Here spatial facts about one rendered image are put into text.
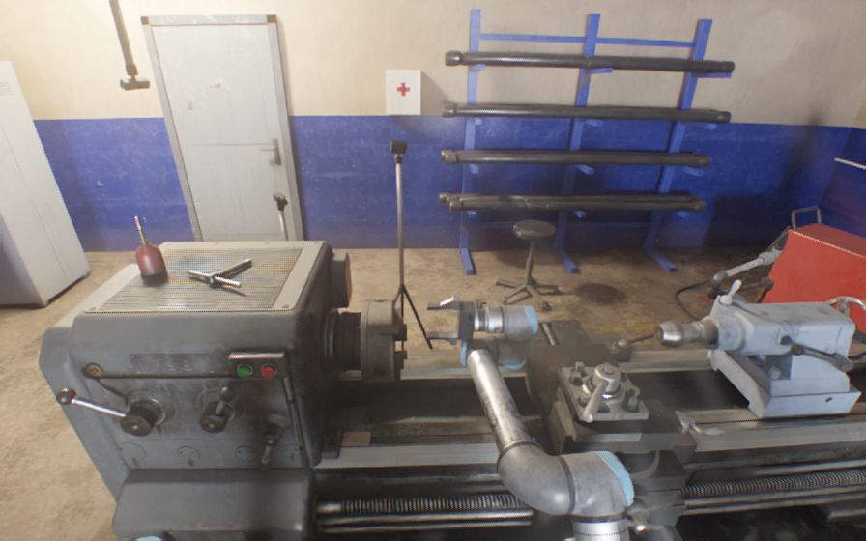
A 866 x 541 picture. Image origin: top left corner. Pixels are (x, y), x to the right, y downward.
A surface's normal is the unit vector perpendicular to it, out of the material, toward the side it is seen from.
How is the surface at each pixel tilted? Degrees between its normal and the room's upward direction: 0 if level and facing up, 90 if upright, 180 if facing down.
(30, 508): 0
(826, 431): 36
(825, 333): 82
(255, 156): 90
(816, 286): 90
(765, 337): 86
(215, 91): 90
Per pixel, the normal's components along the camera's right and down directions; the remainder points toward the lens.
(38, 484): 0.01, -0.88
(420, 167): 0.05, 0.47
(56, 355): 0.04, -0.27
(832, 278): -0.92, 0.17
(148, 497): 0.04, -0.50
